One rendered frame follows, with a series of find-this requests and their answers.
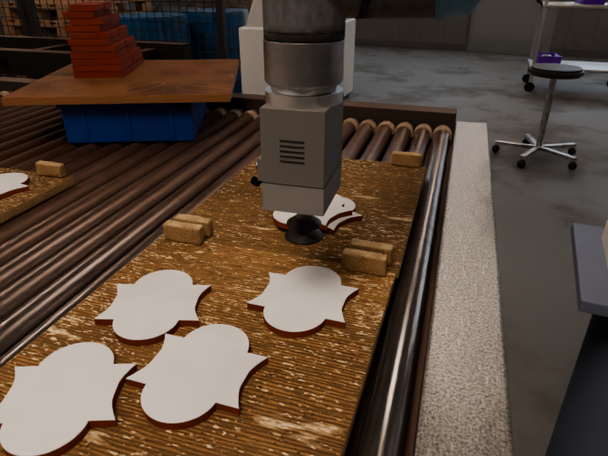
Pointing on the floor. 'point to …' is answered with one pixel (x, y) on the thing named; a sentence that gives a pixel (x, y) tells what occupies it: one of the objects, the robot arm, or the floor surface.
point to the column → (587, 356)
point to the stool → (546, 114)
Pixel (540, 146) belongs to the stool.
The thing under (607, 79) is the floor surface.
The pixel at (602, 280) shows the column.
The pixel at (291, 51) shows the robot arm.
